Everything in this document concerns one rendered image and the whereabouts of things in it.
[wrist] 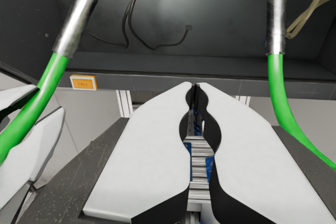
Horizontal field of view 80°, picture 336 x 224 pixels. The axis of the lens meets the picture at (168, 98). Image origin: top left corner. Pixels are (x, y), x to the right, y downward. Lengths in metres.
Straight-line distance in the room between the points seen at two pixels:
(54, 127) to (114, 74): 0.27
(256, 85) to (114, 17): 0.35
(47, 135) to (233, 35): 0.44
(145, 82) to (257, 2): 0.29
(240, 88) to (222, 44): 0.13
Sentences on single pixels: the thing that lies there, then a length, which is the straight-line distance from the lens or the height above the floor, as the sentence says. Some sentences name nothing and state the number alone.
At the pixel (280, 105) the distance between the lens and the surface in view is 0.22.
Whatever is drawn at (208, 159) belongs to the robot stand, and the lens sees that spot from 0.77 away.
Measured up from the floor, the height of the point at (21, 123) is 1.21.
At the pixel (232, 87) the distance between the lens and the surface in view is 0.43.
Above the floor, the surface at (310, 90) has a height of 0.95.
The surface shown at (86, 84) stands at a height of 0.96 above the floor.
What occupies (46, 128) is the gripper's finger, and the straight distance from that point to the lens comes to 0.18.
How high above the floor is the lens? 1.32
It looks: 57 degrees down
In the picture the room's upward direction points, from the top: 172 degrees counter-clockwise
